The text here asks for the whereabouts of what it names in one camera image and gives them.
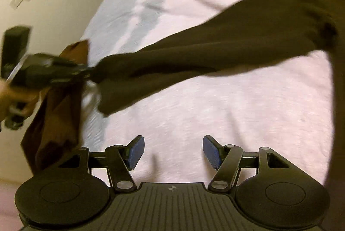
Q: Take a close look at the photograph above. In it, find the dark brown garment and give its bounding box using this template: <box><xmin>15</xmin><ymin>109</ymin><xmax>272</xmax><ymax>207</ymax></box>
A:
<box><xmin>15</xmin><ymin>0</ymin><xmax>344</xmax><ymax>230</ymax></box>

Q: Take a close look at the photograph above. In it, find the person's left hand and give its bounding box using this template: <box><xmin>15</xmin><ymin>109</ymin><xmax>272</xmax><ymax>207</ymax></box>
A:
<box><xmin>1</xmin><ymin>79</ymin><xmax>40</xmax><ymax>122</ymax></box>

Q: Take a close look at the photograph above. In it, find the pink and blue bedspread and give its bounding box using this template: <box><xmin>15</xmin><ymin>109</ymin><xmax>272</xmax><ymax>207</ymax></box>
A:
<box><xmin>82</xmin><ymin>0</ymin><xmax>333</xmax><ymax>183</ymax></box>

